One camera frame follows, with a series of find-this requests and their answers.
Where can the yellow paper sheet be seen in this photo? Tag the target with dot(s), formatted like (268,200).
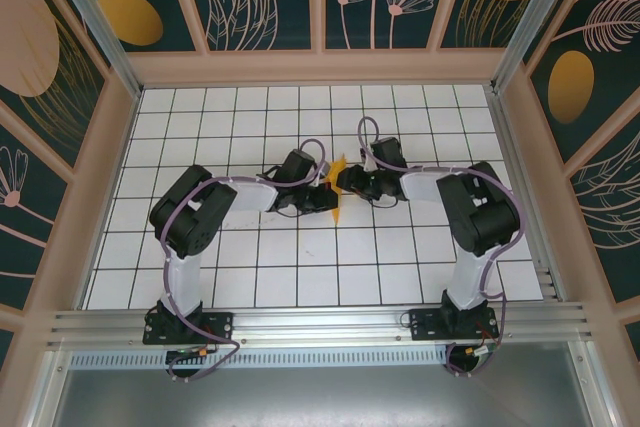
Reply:
(337,214)

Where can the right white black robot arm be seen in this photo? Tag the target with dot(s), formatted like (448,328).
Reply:
(480,207)

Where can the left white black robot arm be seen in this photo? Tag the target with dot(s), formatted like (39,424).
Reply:
(192,212)

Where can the grey metal sheet panel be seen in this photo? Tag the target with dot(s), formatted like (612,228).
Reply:
(320,397)

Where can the long aluminium mounting rail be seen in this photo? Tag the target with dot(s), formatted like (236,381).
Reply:
(320,322)

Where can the aluminium side rail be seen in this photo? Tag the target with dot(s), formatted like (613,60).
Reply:
(525,197)

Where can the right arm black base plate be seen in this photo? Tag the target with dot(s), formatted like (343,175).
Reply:
(425,324)

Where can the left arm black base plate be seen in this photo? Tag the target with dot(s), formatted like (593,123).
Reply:
(220,324)

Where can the aluminium corner post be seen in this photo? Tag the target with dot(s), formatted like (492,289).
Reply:
(95,27)
(535,22)

